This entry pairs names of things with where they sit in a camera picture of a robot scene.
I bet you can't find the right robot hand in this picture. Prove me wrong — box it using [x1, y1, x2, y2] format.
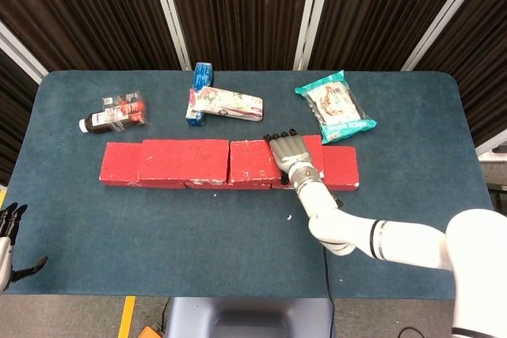
[263, 127, 314, 188]

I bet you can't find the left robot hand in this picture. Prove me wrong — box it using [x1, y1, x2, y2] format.
[0, 202, 49, 291]

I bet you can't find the red brick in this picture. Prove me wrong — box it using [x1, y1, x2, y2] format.
[184, 181, 274, 191]
[228, 135, 326, 187]
[320, 146, 360, 192]
[137, 139, 231, 188]
[98, 142, 143, 188]

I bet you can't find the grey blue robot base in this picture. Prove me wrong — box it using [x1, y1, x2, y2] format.
[164, 297, 336, 338]

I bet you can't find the teal snack packet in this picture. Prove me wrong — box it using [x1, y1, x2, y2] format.
[294, 70, 378, 145]

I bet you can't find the white pink pouch package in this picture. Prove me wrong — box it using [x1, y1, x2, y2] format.
[189, 85, 265, 122]

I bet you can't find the blue carton box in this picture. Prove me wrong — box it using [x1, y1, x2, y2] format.
[185, 62, 215, 128]

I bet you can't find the brown pleated curtain panel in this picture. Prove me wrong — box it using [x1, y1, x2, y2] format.
[0, 47, 40, 187]
[0, 0, 183, 74]
[304, 0, 476, 72]
[411, 0, 507, 149]
[164, 0, 314, 72]

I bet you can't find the yellow floor tape strip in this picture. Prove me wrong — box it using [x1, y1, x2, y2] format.
[117, 295, 137, 338]

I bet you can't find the blue felt table cover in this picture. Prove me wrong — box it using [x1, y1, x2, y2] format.
[6, 70, 496, 300]

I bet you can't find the brown bottle white cap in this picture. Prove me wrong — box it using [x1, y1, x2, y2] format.
[78, 111, 132, 134]

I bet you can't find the orange floor object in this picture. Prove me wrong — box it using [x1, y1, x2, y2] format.
[138, 325, 167, 338]

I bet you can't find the clear red black package box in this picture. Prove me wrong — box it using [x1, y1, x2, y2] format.
[101, 90, 148, 133]

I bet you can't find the black box device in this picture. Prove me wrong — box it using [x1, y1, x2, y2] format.
[486, 181, 507, 213]

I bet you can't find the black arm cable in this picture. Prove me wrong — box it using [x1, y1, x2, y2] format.
[322, 249, 337, 338]

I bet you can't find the white partition post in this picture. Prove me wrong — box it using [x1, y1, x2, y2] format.
[0, 21, 49, 85]
[400, 0, 498, 73]
[146, 0, 194, 72]
[292, 0, 336, 72]
[475, 131, 507, 161]

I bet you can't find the black floor cable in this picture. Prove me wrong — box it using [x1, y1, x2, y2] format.
[159, 298, 172, 328]

